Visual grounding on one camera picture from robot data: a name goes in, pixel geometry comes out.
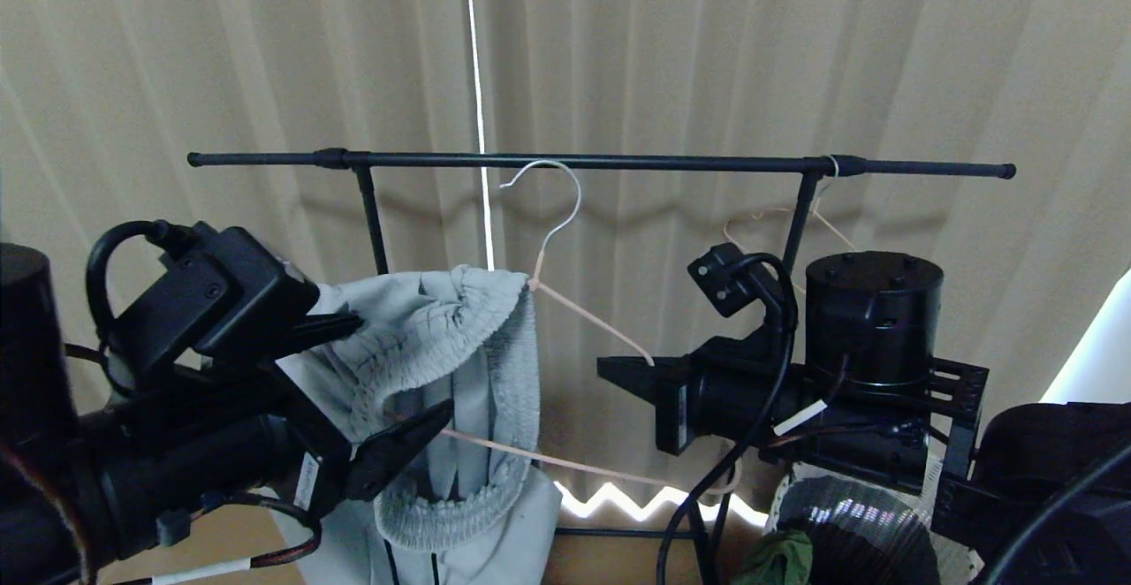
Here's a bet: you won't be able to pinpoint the pale grey shorts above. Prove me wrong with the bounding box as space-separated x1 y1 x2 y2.
274 265 564 585

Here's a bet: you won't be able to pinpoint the black clothes rack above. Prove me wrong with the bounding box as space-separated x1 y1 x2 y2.
187 149 1015 585

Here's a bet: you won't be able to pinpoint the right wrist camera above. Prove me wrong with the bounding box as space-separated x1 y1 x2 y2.
688 243 796 343

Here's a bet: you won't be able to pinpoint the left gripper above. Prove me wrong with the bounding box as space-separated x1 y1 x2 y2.
97 314 455 561

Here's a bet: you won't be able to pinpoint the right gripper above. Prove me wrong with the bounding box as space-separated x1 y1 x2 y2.
656 333 803 459

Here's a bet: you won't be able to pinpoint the beige curtain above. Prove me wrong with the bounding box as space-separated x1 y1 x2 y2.
0 0 1131 524

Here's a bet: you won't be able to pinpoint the white laundry basket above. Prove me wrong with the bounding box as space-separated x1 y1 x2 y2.
764 470 982 585

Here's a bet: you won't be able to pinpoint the pink clothes hanger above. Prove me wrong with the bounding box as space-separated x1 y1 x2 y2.
723 158 860 294
389 159 743 493

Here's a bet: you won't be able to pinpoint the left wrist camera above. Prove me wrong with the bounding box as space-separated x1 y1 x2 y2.
106 221 321 384

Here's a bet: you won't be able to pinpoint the green garment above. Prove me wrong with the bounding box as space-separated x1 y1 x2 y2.
738 529 814 585

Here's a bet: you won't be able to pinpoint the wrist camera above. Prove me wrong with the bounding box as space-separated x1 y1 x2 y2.
688 243 796 343
106 221 321 384

